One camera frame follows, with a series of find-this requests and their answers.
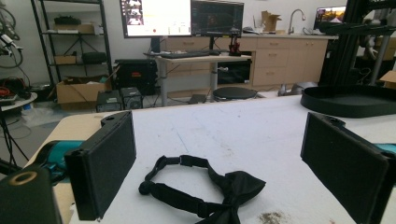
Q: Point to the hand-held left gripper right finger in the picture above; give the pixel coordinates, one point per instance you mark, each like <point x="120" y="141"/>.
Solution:
<point x="342" y="161"/>

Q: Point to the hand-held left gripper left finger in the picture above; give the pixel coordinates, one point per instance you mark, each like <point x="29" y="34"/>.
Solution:
<point x="106" y="161"/>

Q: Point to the black bow tie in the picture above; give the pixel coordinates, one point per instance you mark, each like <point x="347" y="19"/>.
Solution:
<point x="238" y="188"/>

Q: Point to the black oval tray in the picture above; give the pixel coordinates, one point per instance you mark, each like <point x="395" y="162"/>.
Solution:
<point x="348" y="105"/>

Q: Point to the black computer case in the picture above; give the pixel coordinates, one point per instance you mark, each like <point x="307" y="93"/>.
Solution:
<point x="108" y="101"/>
<point x="131" y="98"/>

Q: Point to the large open cardboard box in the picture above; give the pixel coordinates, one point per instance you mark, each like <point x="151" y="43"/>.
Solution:
<point x="77" y="91"/>

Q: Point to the grey metal stand base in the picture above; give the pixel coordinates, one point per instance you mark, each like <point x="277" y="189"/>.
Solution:
<point x="295" y="88"/>

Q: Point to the black equipment case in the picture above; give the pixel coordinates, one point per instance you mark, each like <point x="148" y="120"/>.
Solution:
<point x="135" y="74"/>

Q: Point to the cardboard box corner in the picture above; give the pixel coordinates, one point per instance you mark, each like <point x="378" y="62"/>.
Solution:
<point x="389" y="78"/>

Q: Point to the round grey side table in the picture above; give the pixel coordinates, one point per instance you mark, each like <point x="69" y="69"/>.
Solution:
<point x="17" y="102"/>

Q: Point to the wooden cabinet counter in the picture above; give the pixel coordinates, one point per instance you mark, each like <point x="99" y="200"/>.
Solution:
<point x="289" y="59"/>

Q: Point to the black metal shelf rack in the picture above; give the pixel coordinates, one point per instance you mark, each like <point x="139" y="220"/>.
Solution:
<point x="107" y="37"/>

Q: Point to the round black stool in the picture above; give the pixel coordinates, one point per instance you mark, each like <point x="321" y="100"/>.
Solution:
<point x="234" y="92"/>

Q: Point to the black keyboard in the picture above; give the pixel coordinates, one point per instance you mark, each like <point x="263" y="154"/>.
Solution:
<point x="183" y="54"/>

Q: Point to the standing desk with grey legs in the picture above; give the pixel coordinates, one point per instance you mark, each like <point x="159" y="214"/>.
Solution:
<point x="199" y="59"/>

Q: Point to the black built-in appliance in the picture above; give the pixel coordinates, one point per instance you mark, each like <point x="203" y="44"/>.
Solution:
<point x="233" y="72"/>

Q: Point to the small monitor with colourful screen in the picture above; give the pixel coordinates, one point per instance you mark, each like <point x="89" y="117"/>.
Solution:
<point x="328" y="15"/>

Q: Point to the metal sink faucet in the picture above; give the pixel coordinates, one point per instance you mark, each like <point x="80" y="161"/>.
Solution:
<point x="291" y="21"/>

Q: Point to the bright computer monitor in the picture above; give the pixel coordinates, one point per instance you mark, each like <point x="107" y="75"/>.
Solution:
<point x="162" y="17"/>

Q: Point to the red and black desk gadget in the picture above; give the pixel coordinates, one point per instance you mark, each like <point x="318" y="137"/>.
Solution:
<point x="235" y="46"/>

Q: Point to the small open cardboard box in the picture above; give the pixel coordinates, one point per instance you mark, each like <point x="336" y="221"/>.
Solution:
<point x="270" y="21"/>

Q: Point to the dark computer monitor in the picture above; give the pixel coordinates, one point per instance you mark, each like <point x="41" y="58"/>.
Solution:
<point x="218" y="18"/>

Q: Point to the black metal frame stand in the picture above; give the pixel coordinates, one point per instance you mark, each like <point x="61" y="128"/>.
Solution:
<point x="341" y="53"/>

